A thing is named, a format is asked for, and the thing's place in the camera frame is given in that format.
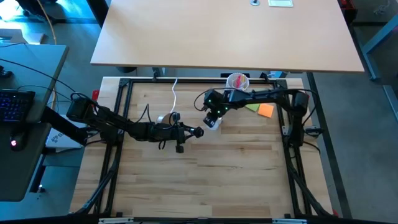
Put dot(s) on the red pen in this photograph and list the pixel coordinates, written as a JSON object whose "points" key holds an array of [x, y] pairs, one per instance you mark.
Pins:
{"points": [[238, 81]]}

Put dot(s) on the white box with logo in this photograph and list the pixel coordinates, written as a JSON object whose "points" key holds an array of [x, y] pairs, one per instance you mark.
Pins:
{"points": [[60, 138]]}

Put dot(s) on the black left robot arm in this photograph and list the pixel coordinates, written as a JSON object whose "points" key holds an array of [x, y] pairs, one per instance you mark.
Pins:
{"points": [[109, 119]]}

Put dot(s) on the white lightbulb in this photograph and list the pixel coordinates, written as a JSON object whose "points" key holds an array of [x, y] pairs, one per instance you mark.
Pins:
{"points": [[217, 125]]}

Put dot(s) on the black computer mouse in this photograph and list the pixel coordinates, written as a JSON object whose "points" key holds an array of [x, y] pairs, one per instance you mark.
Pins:
{"points": [[17, 141]]}

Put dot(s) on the green sticky note pad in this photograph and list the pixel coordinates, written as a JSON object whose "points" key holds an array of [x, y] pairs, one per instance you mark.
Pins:
{"points": [[253, 108]]}

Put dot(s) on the black aluminium table frame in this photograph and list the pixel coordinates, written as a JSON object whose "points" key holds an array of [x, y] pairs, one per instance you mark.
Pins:
{"points": [[199, 81]]}

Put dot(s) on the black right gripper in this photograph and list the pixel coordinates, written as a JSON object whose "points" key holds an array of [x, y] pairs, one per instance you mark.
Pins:
{"points": [[216, 101]]}

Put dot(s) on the large light wooden table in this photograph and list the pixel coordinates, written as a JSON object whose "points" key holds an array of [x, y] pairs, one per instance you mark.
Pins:
{"points": [[227, 34]]}

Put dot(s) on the grey desk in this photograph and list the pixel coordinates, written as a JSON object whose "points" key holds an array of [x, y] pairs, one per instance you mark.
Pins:
{"points": [[37, 62]]}

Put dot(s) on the black keyboard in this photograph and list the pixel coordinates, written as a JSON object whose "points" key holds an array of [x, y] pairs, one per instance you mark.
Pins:
{"points": [[15, 105]]}

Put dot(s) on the white wall plate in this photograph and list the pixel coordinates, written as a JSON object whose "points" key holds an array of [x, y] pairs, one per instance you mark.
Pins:
{"points": [[280, 3]]}

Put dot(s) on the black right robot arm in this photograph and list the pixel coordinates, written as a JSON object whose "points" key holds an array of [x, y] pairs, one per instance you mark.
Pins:
{"points": [[264, 95]]}

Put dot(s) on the white textured pen cup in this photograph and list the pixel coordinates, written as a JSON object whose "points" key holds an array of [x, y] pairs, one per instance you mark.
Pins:
{"points": [[231, 84]]}

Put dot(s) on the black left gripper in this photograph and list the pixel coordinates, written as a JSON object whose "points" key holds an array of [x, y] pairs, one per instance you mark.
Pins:
{"points": [[166, 132]]}

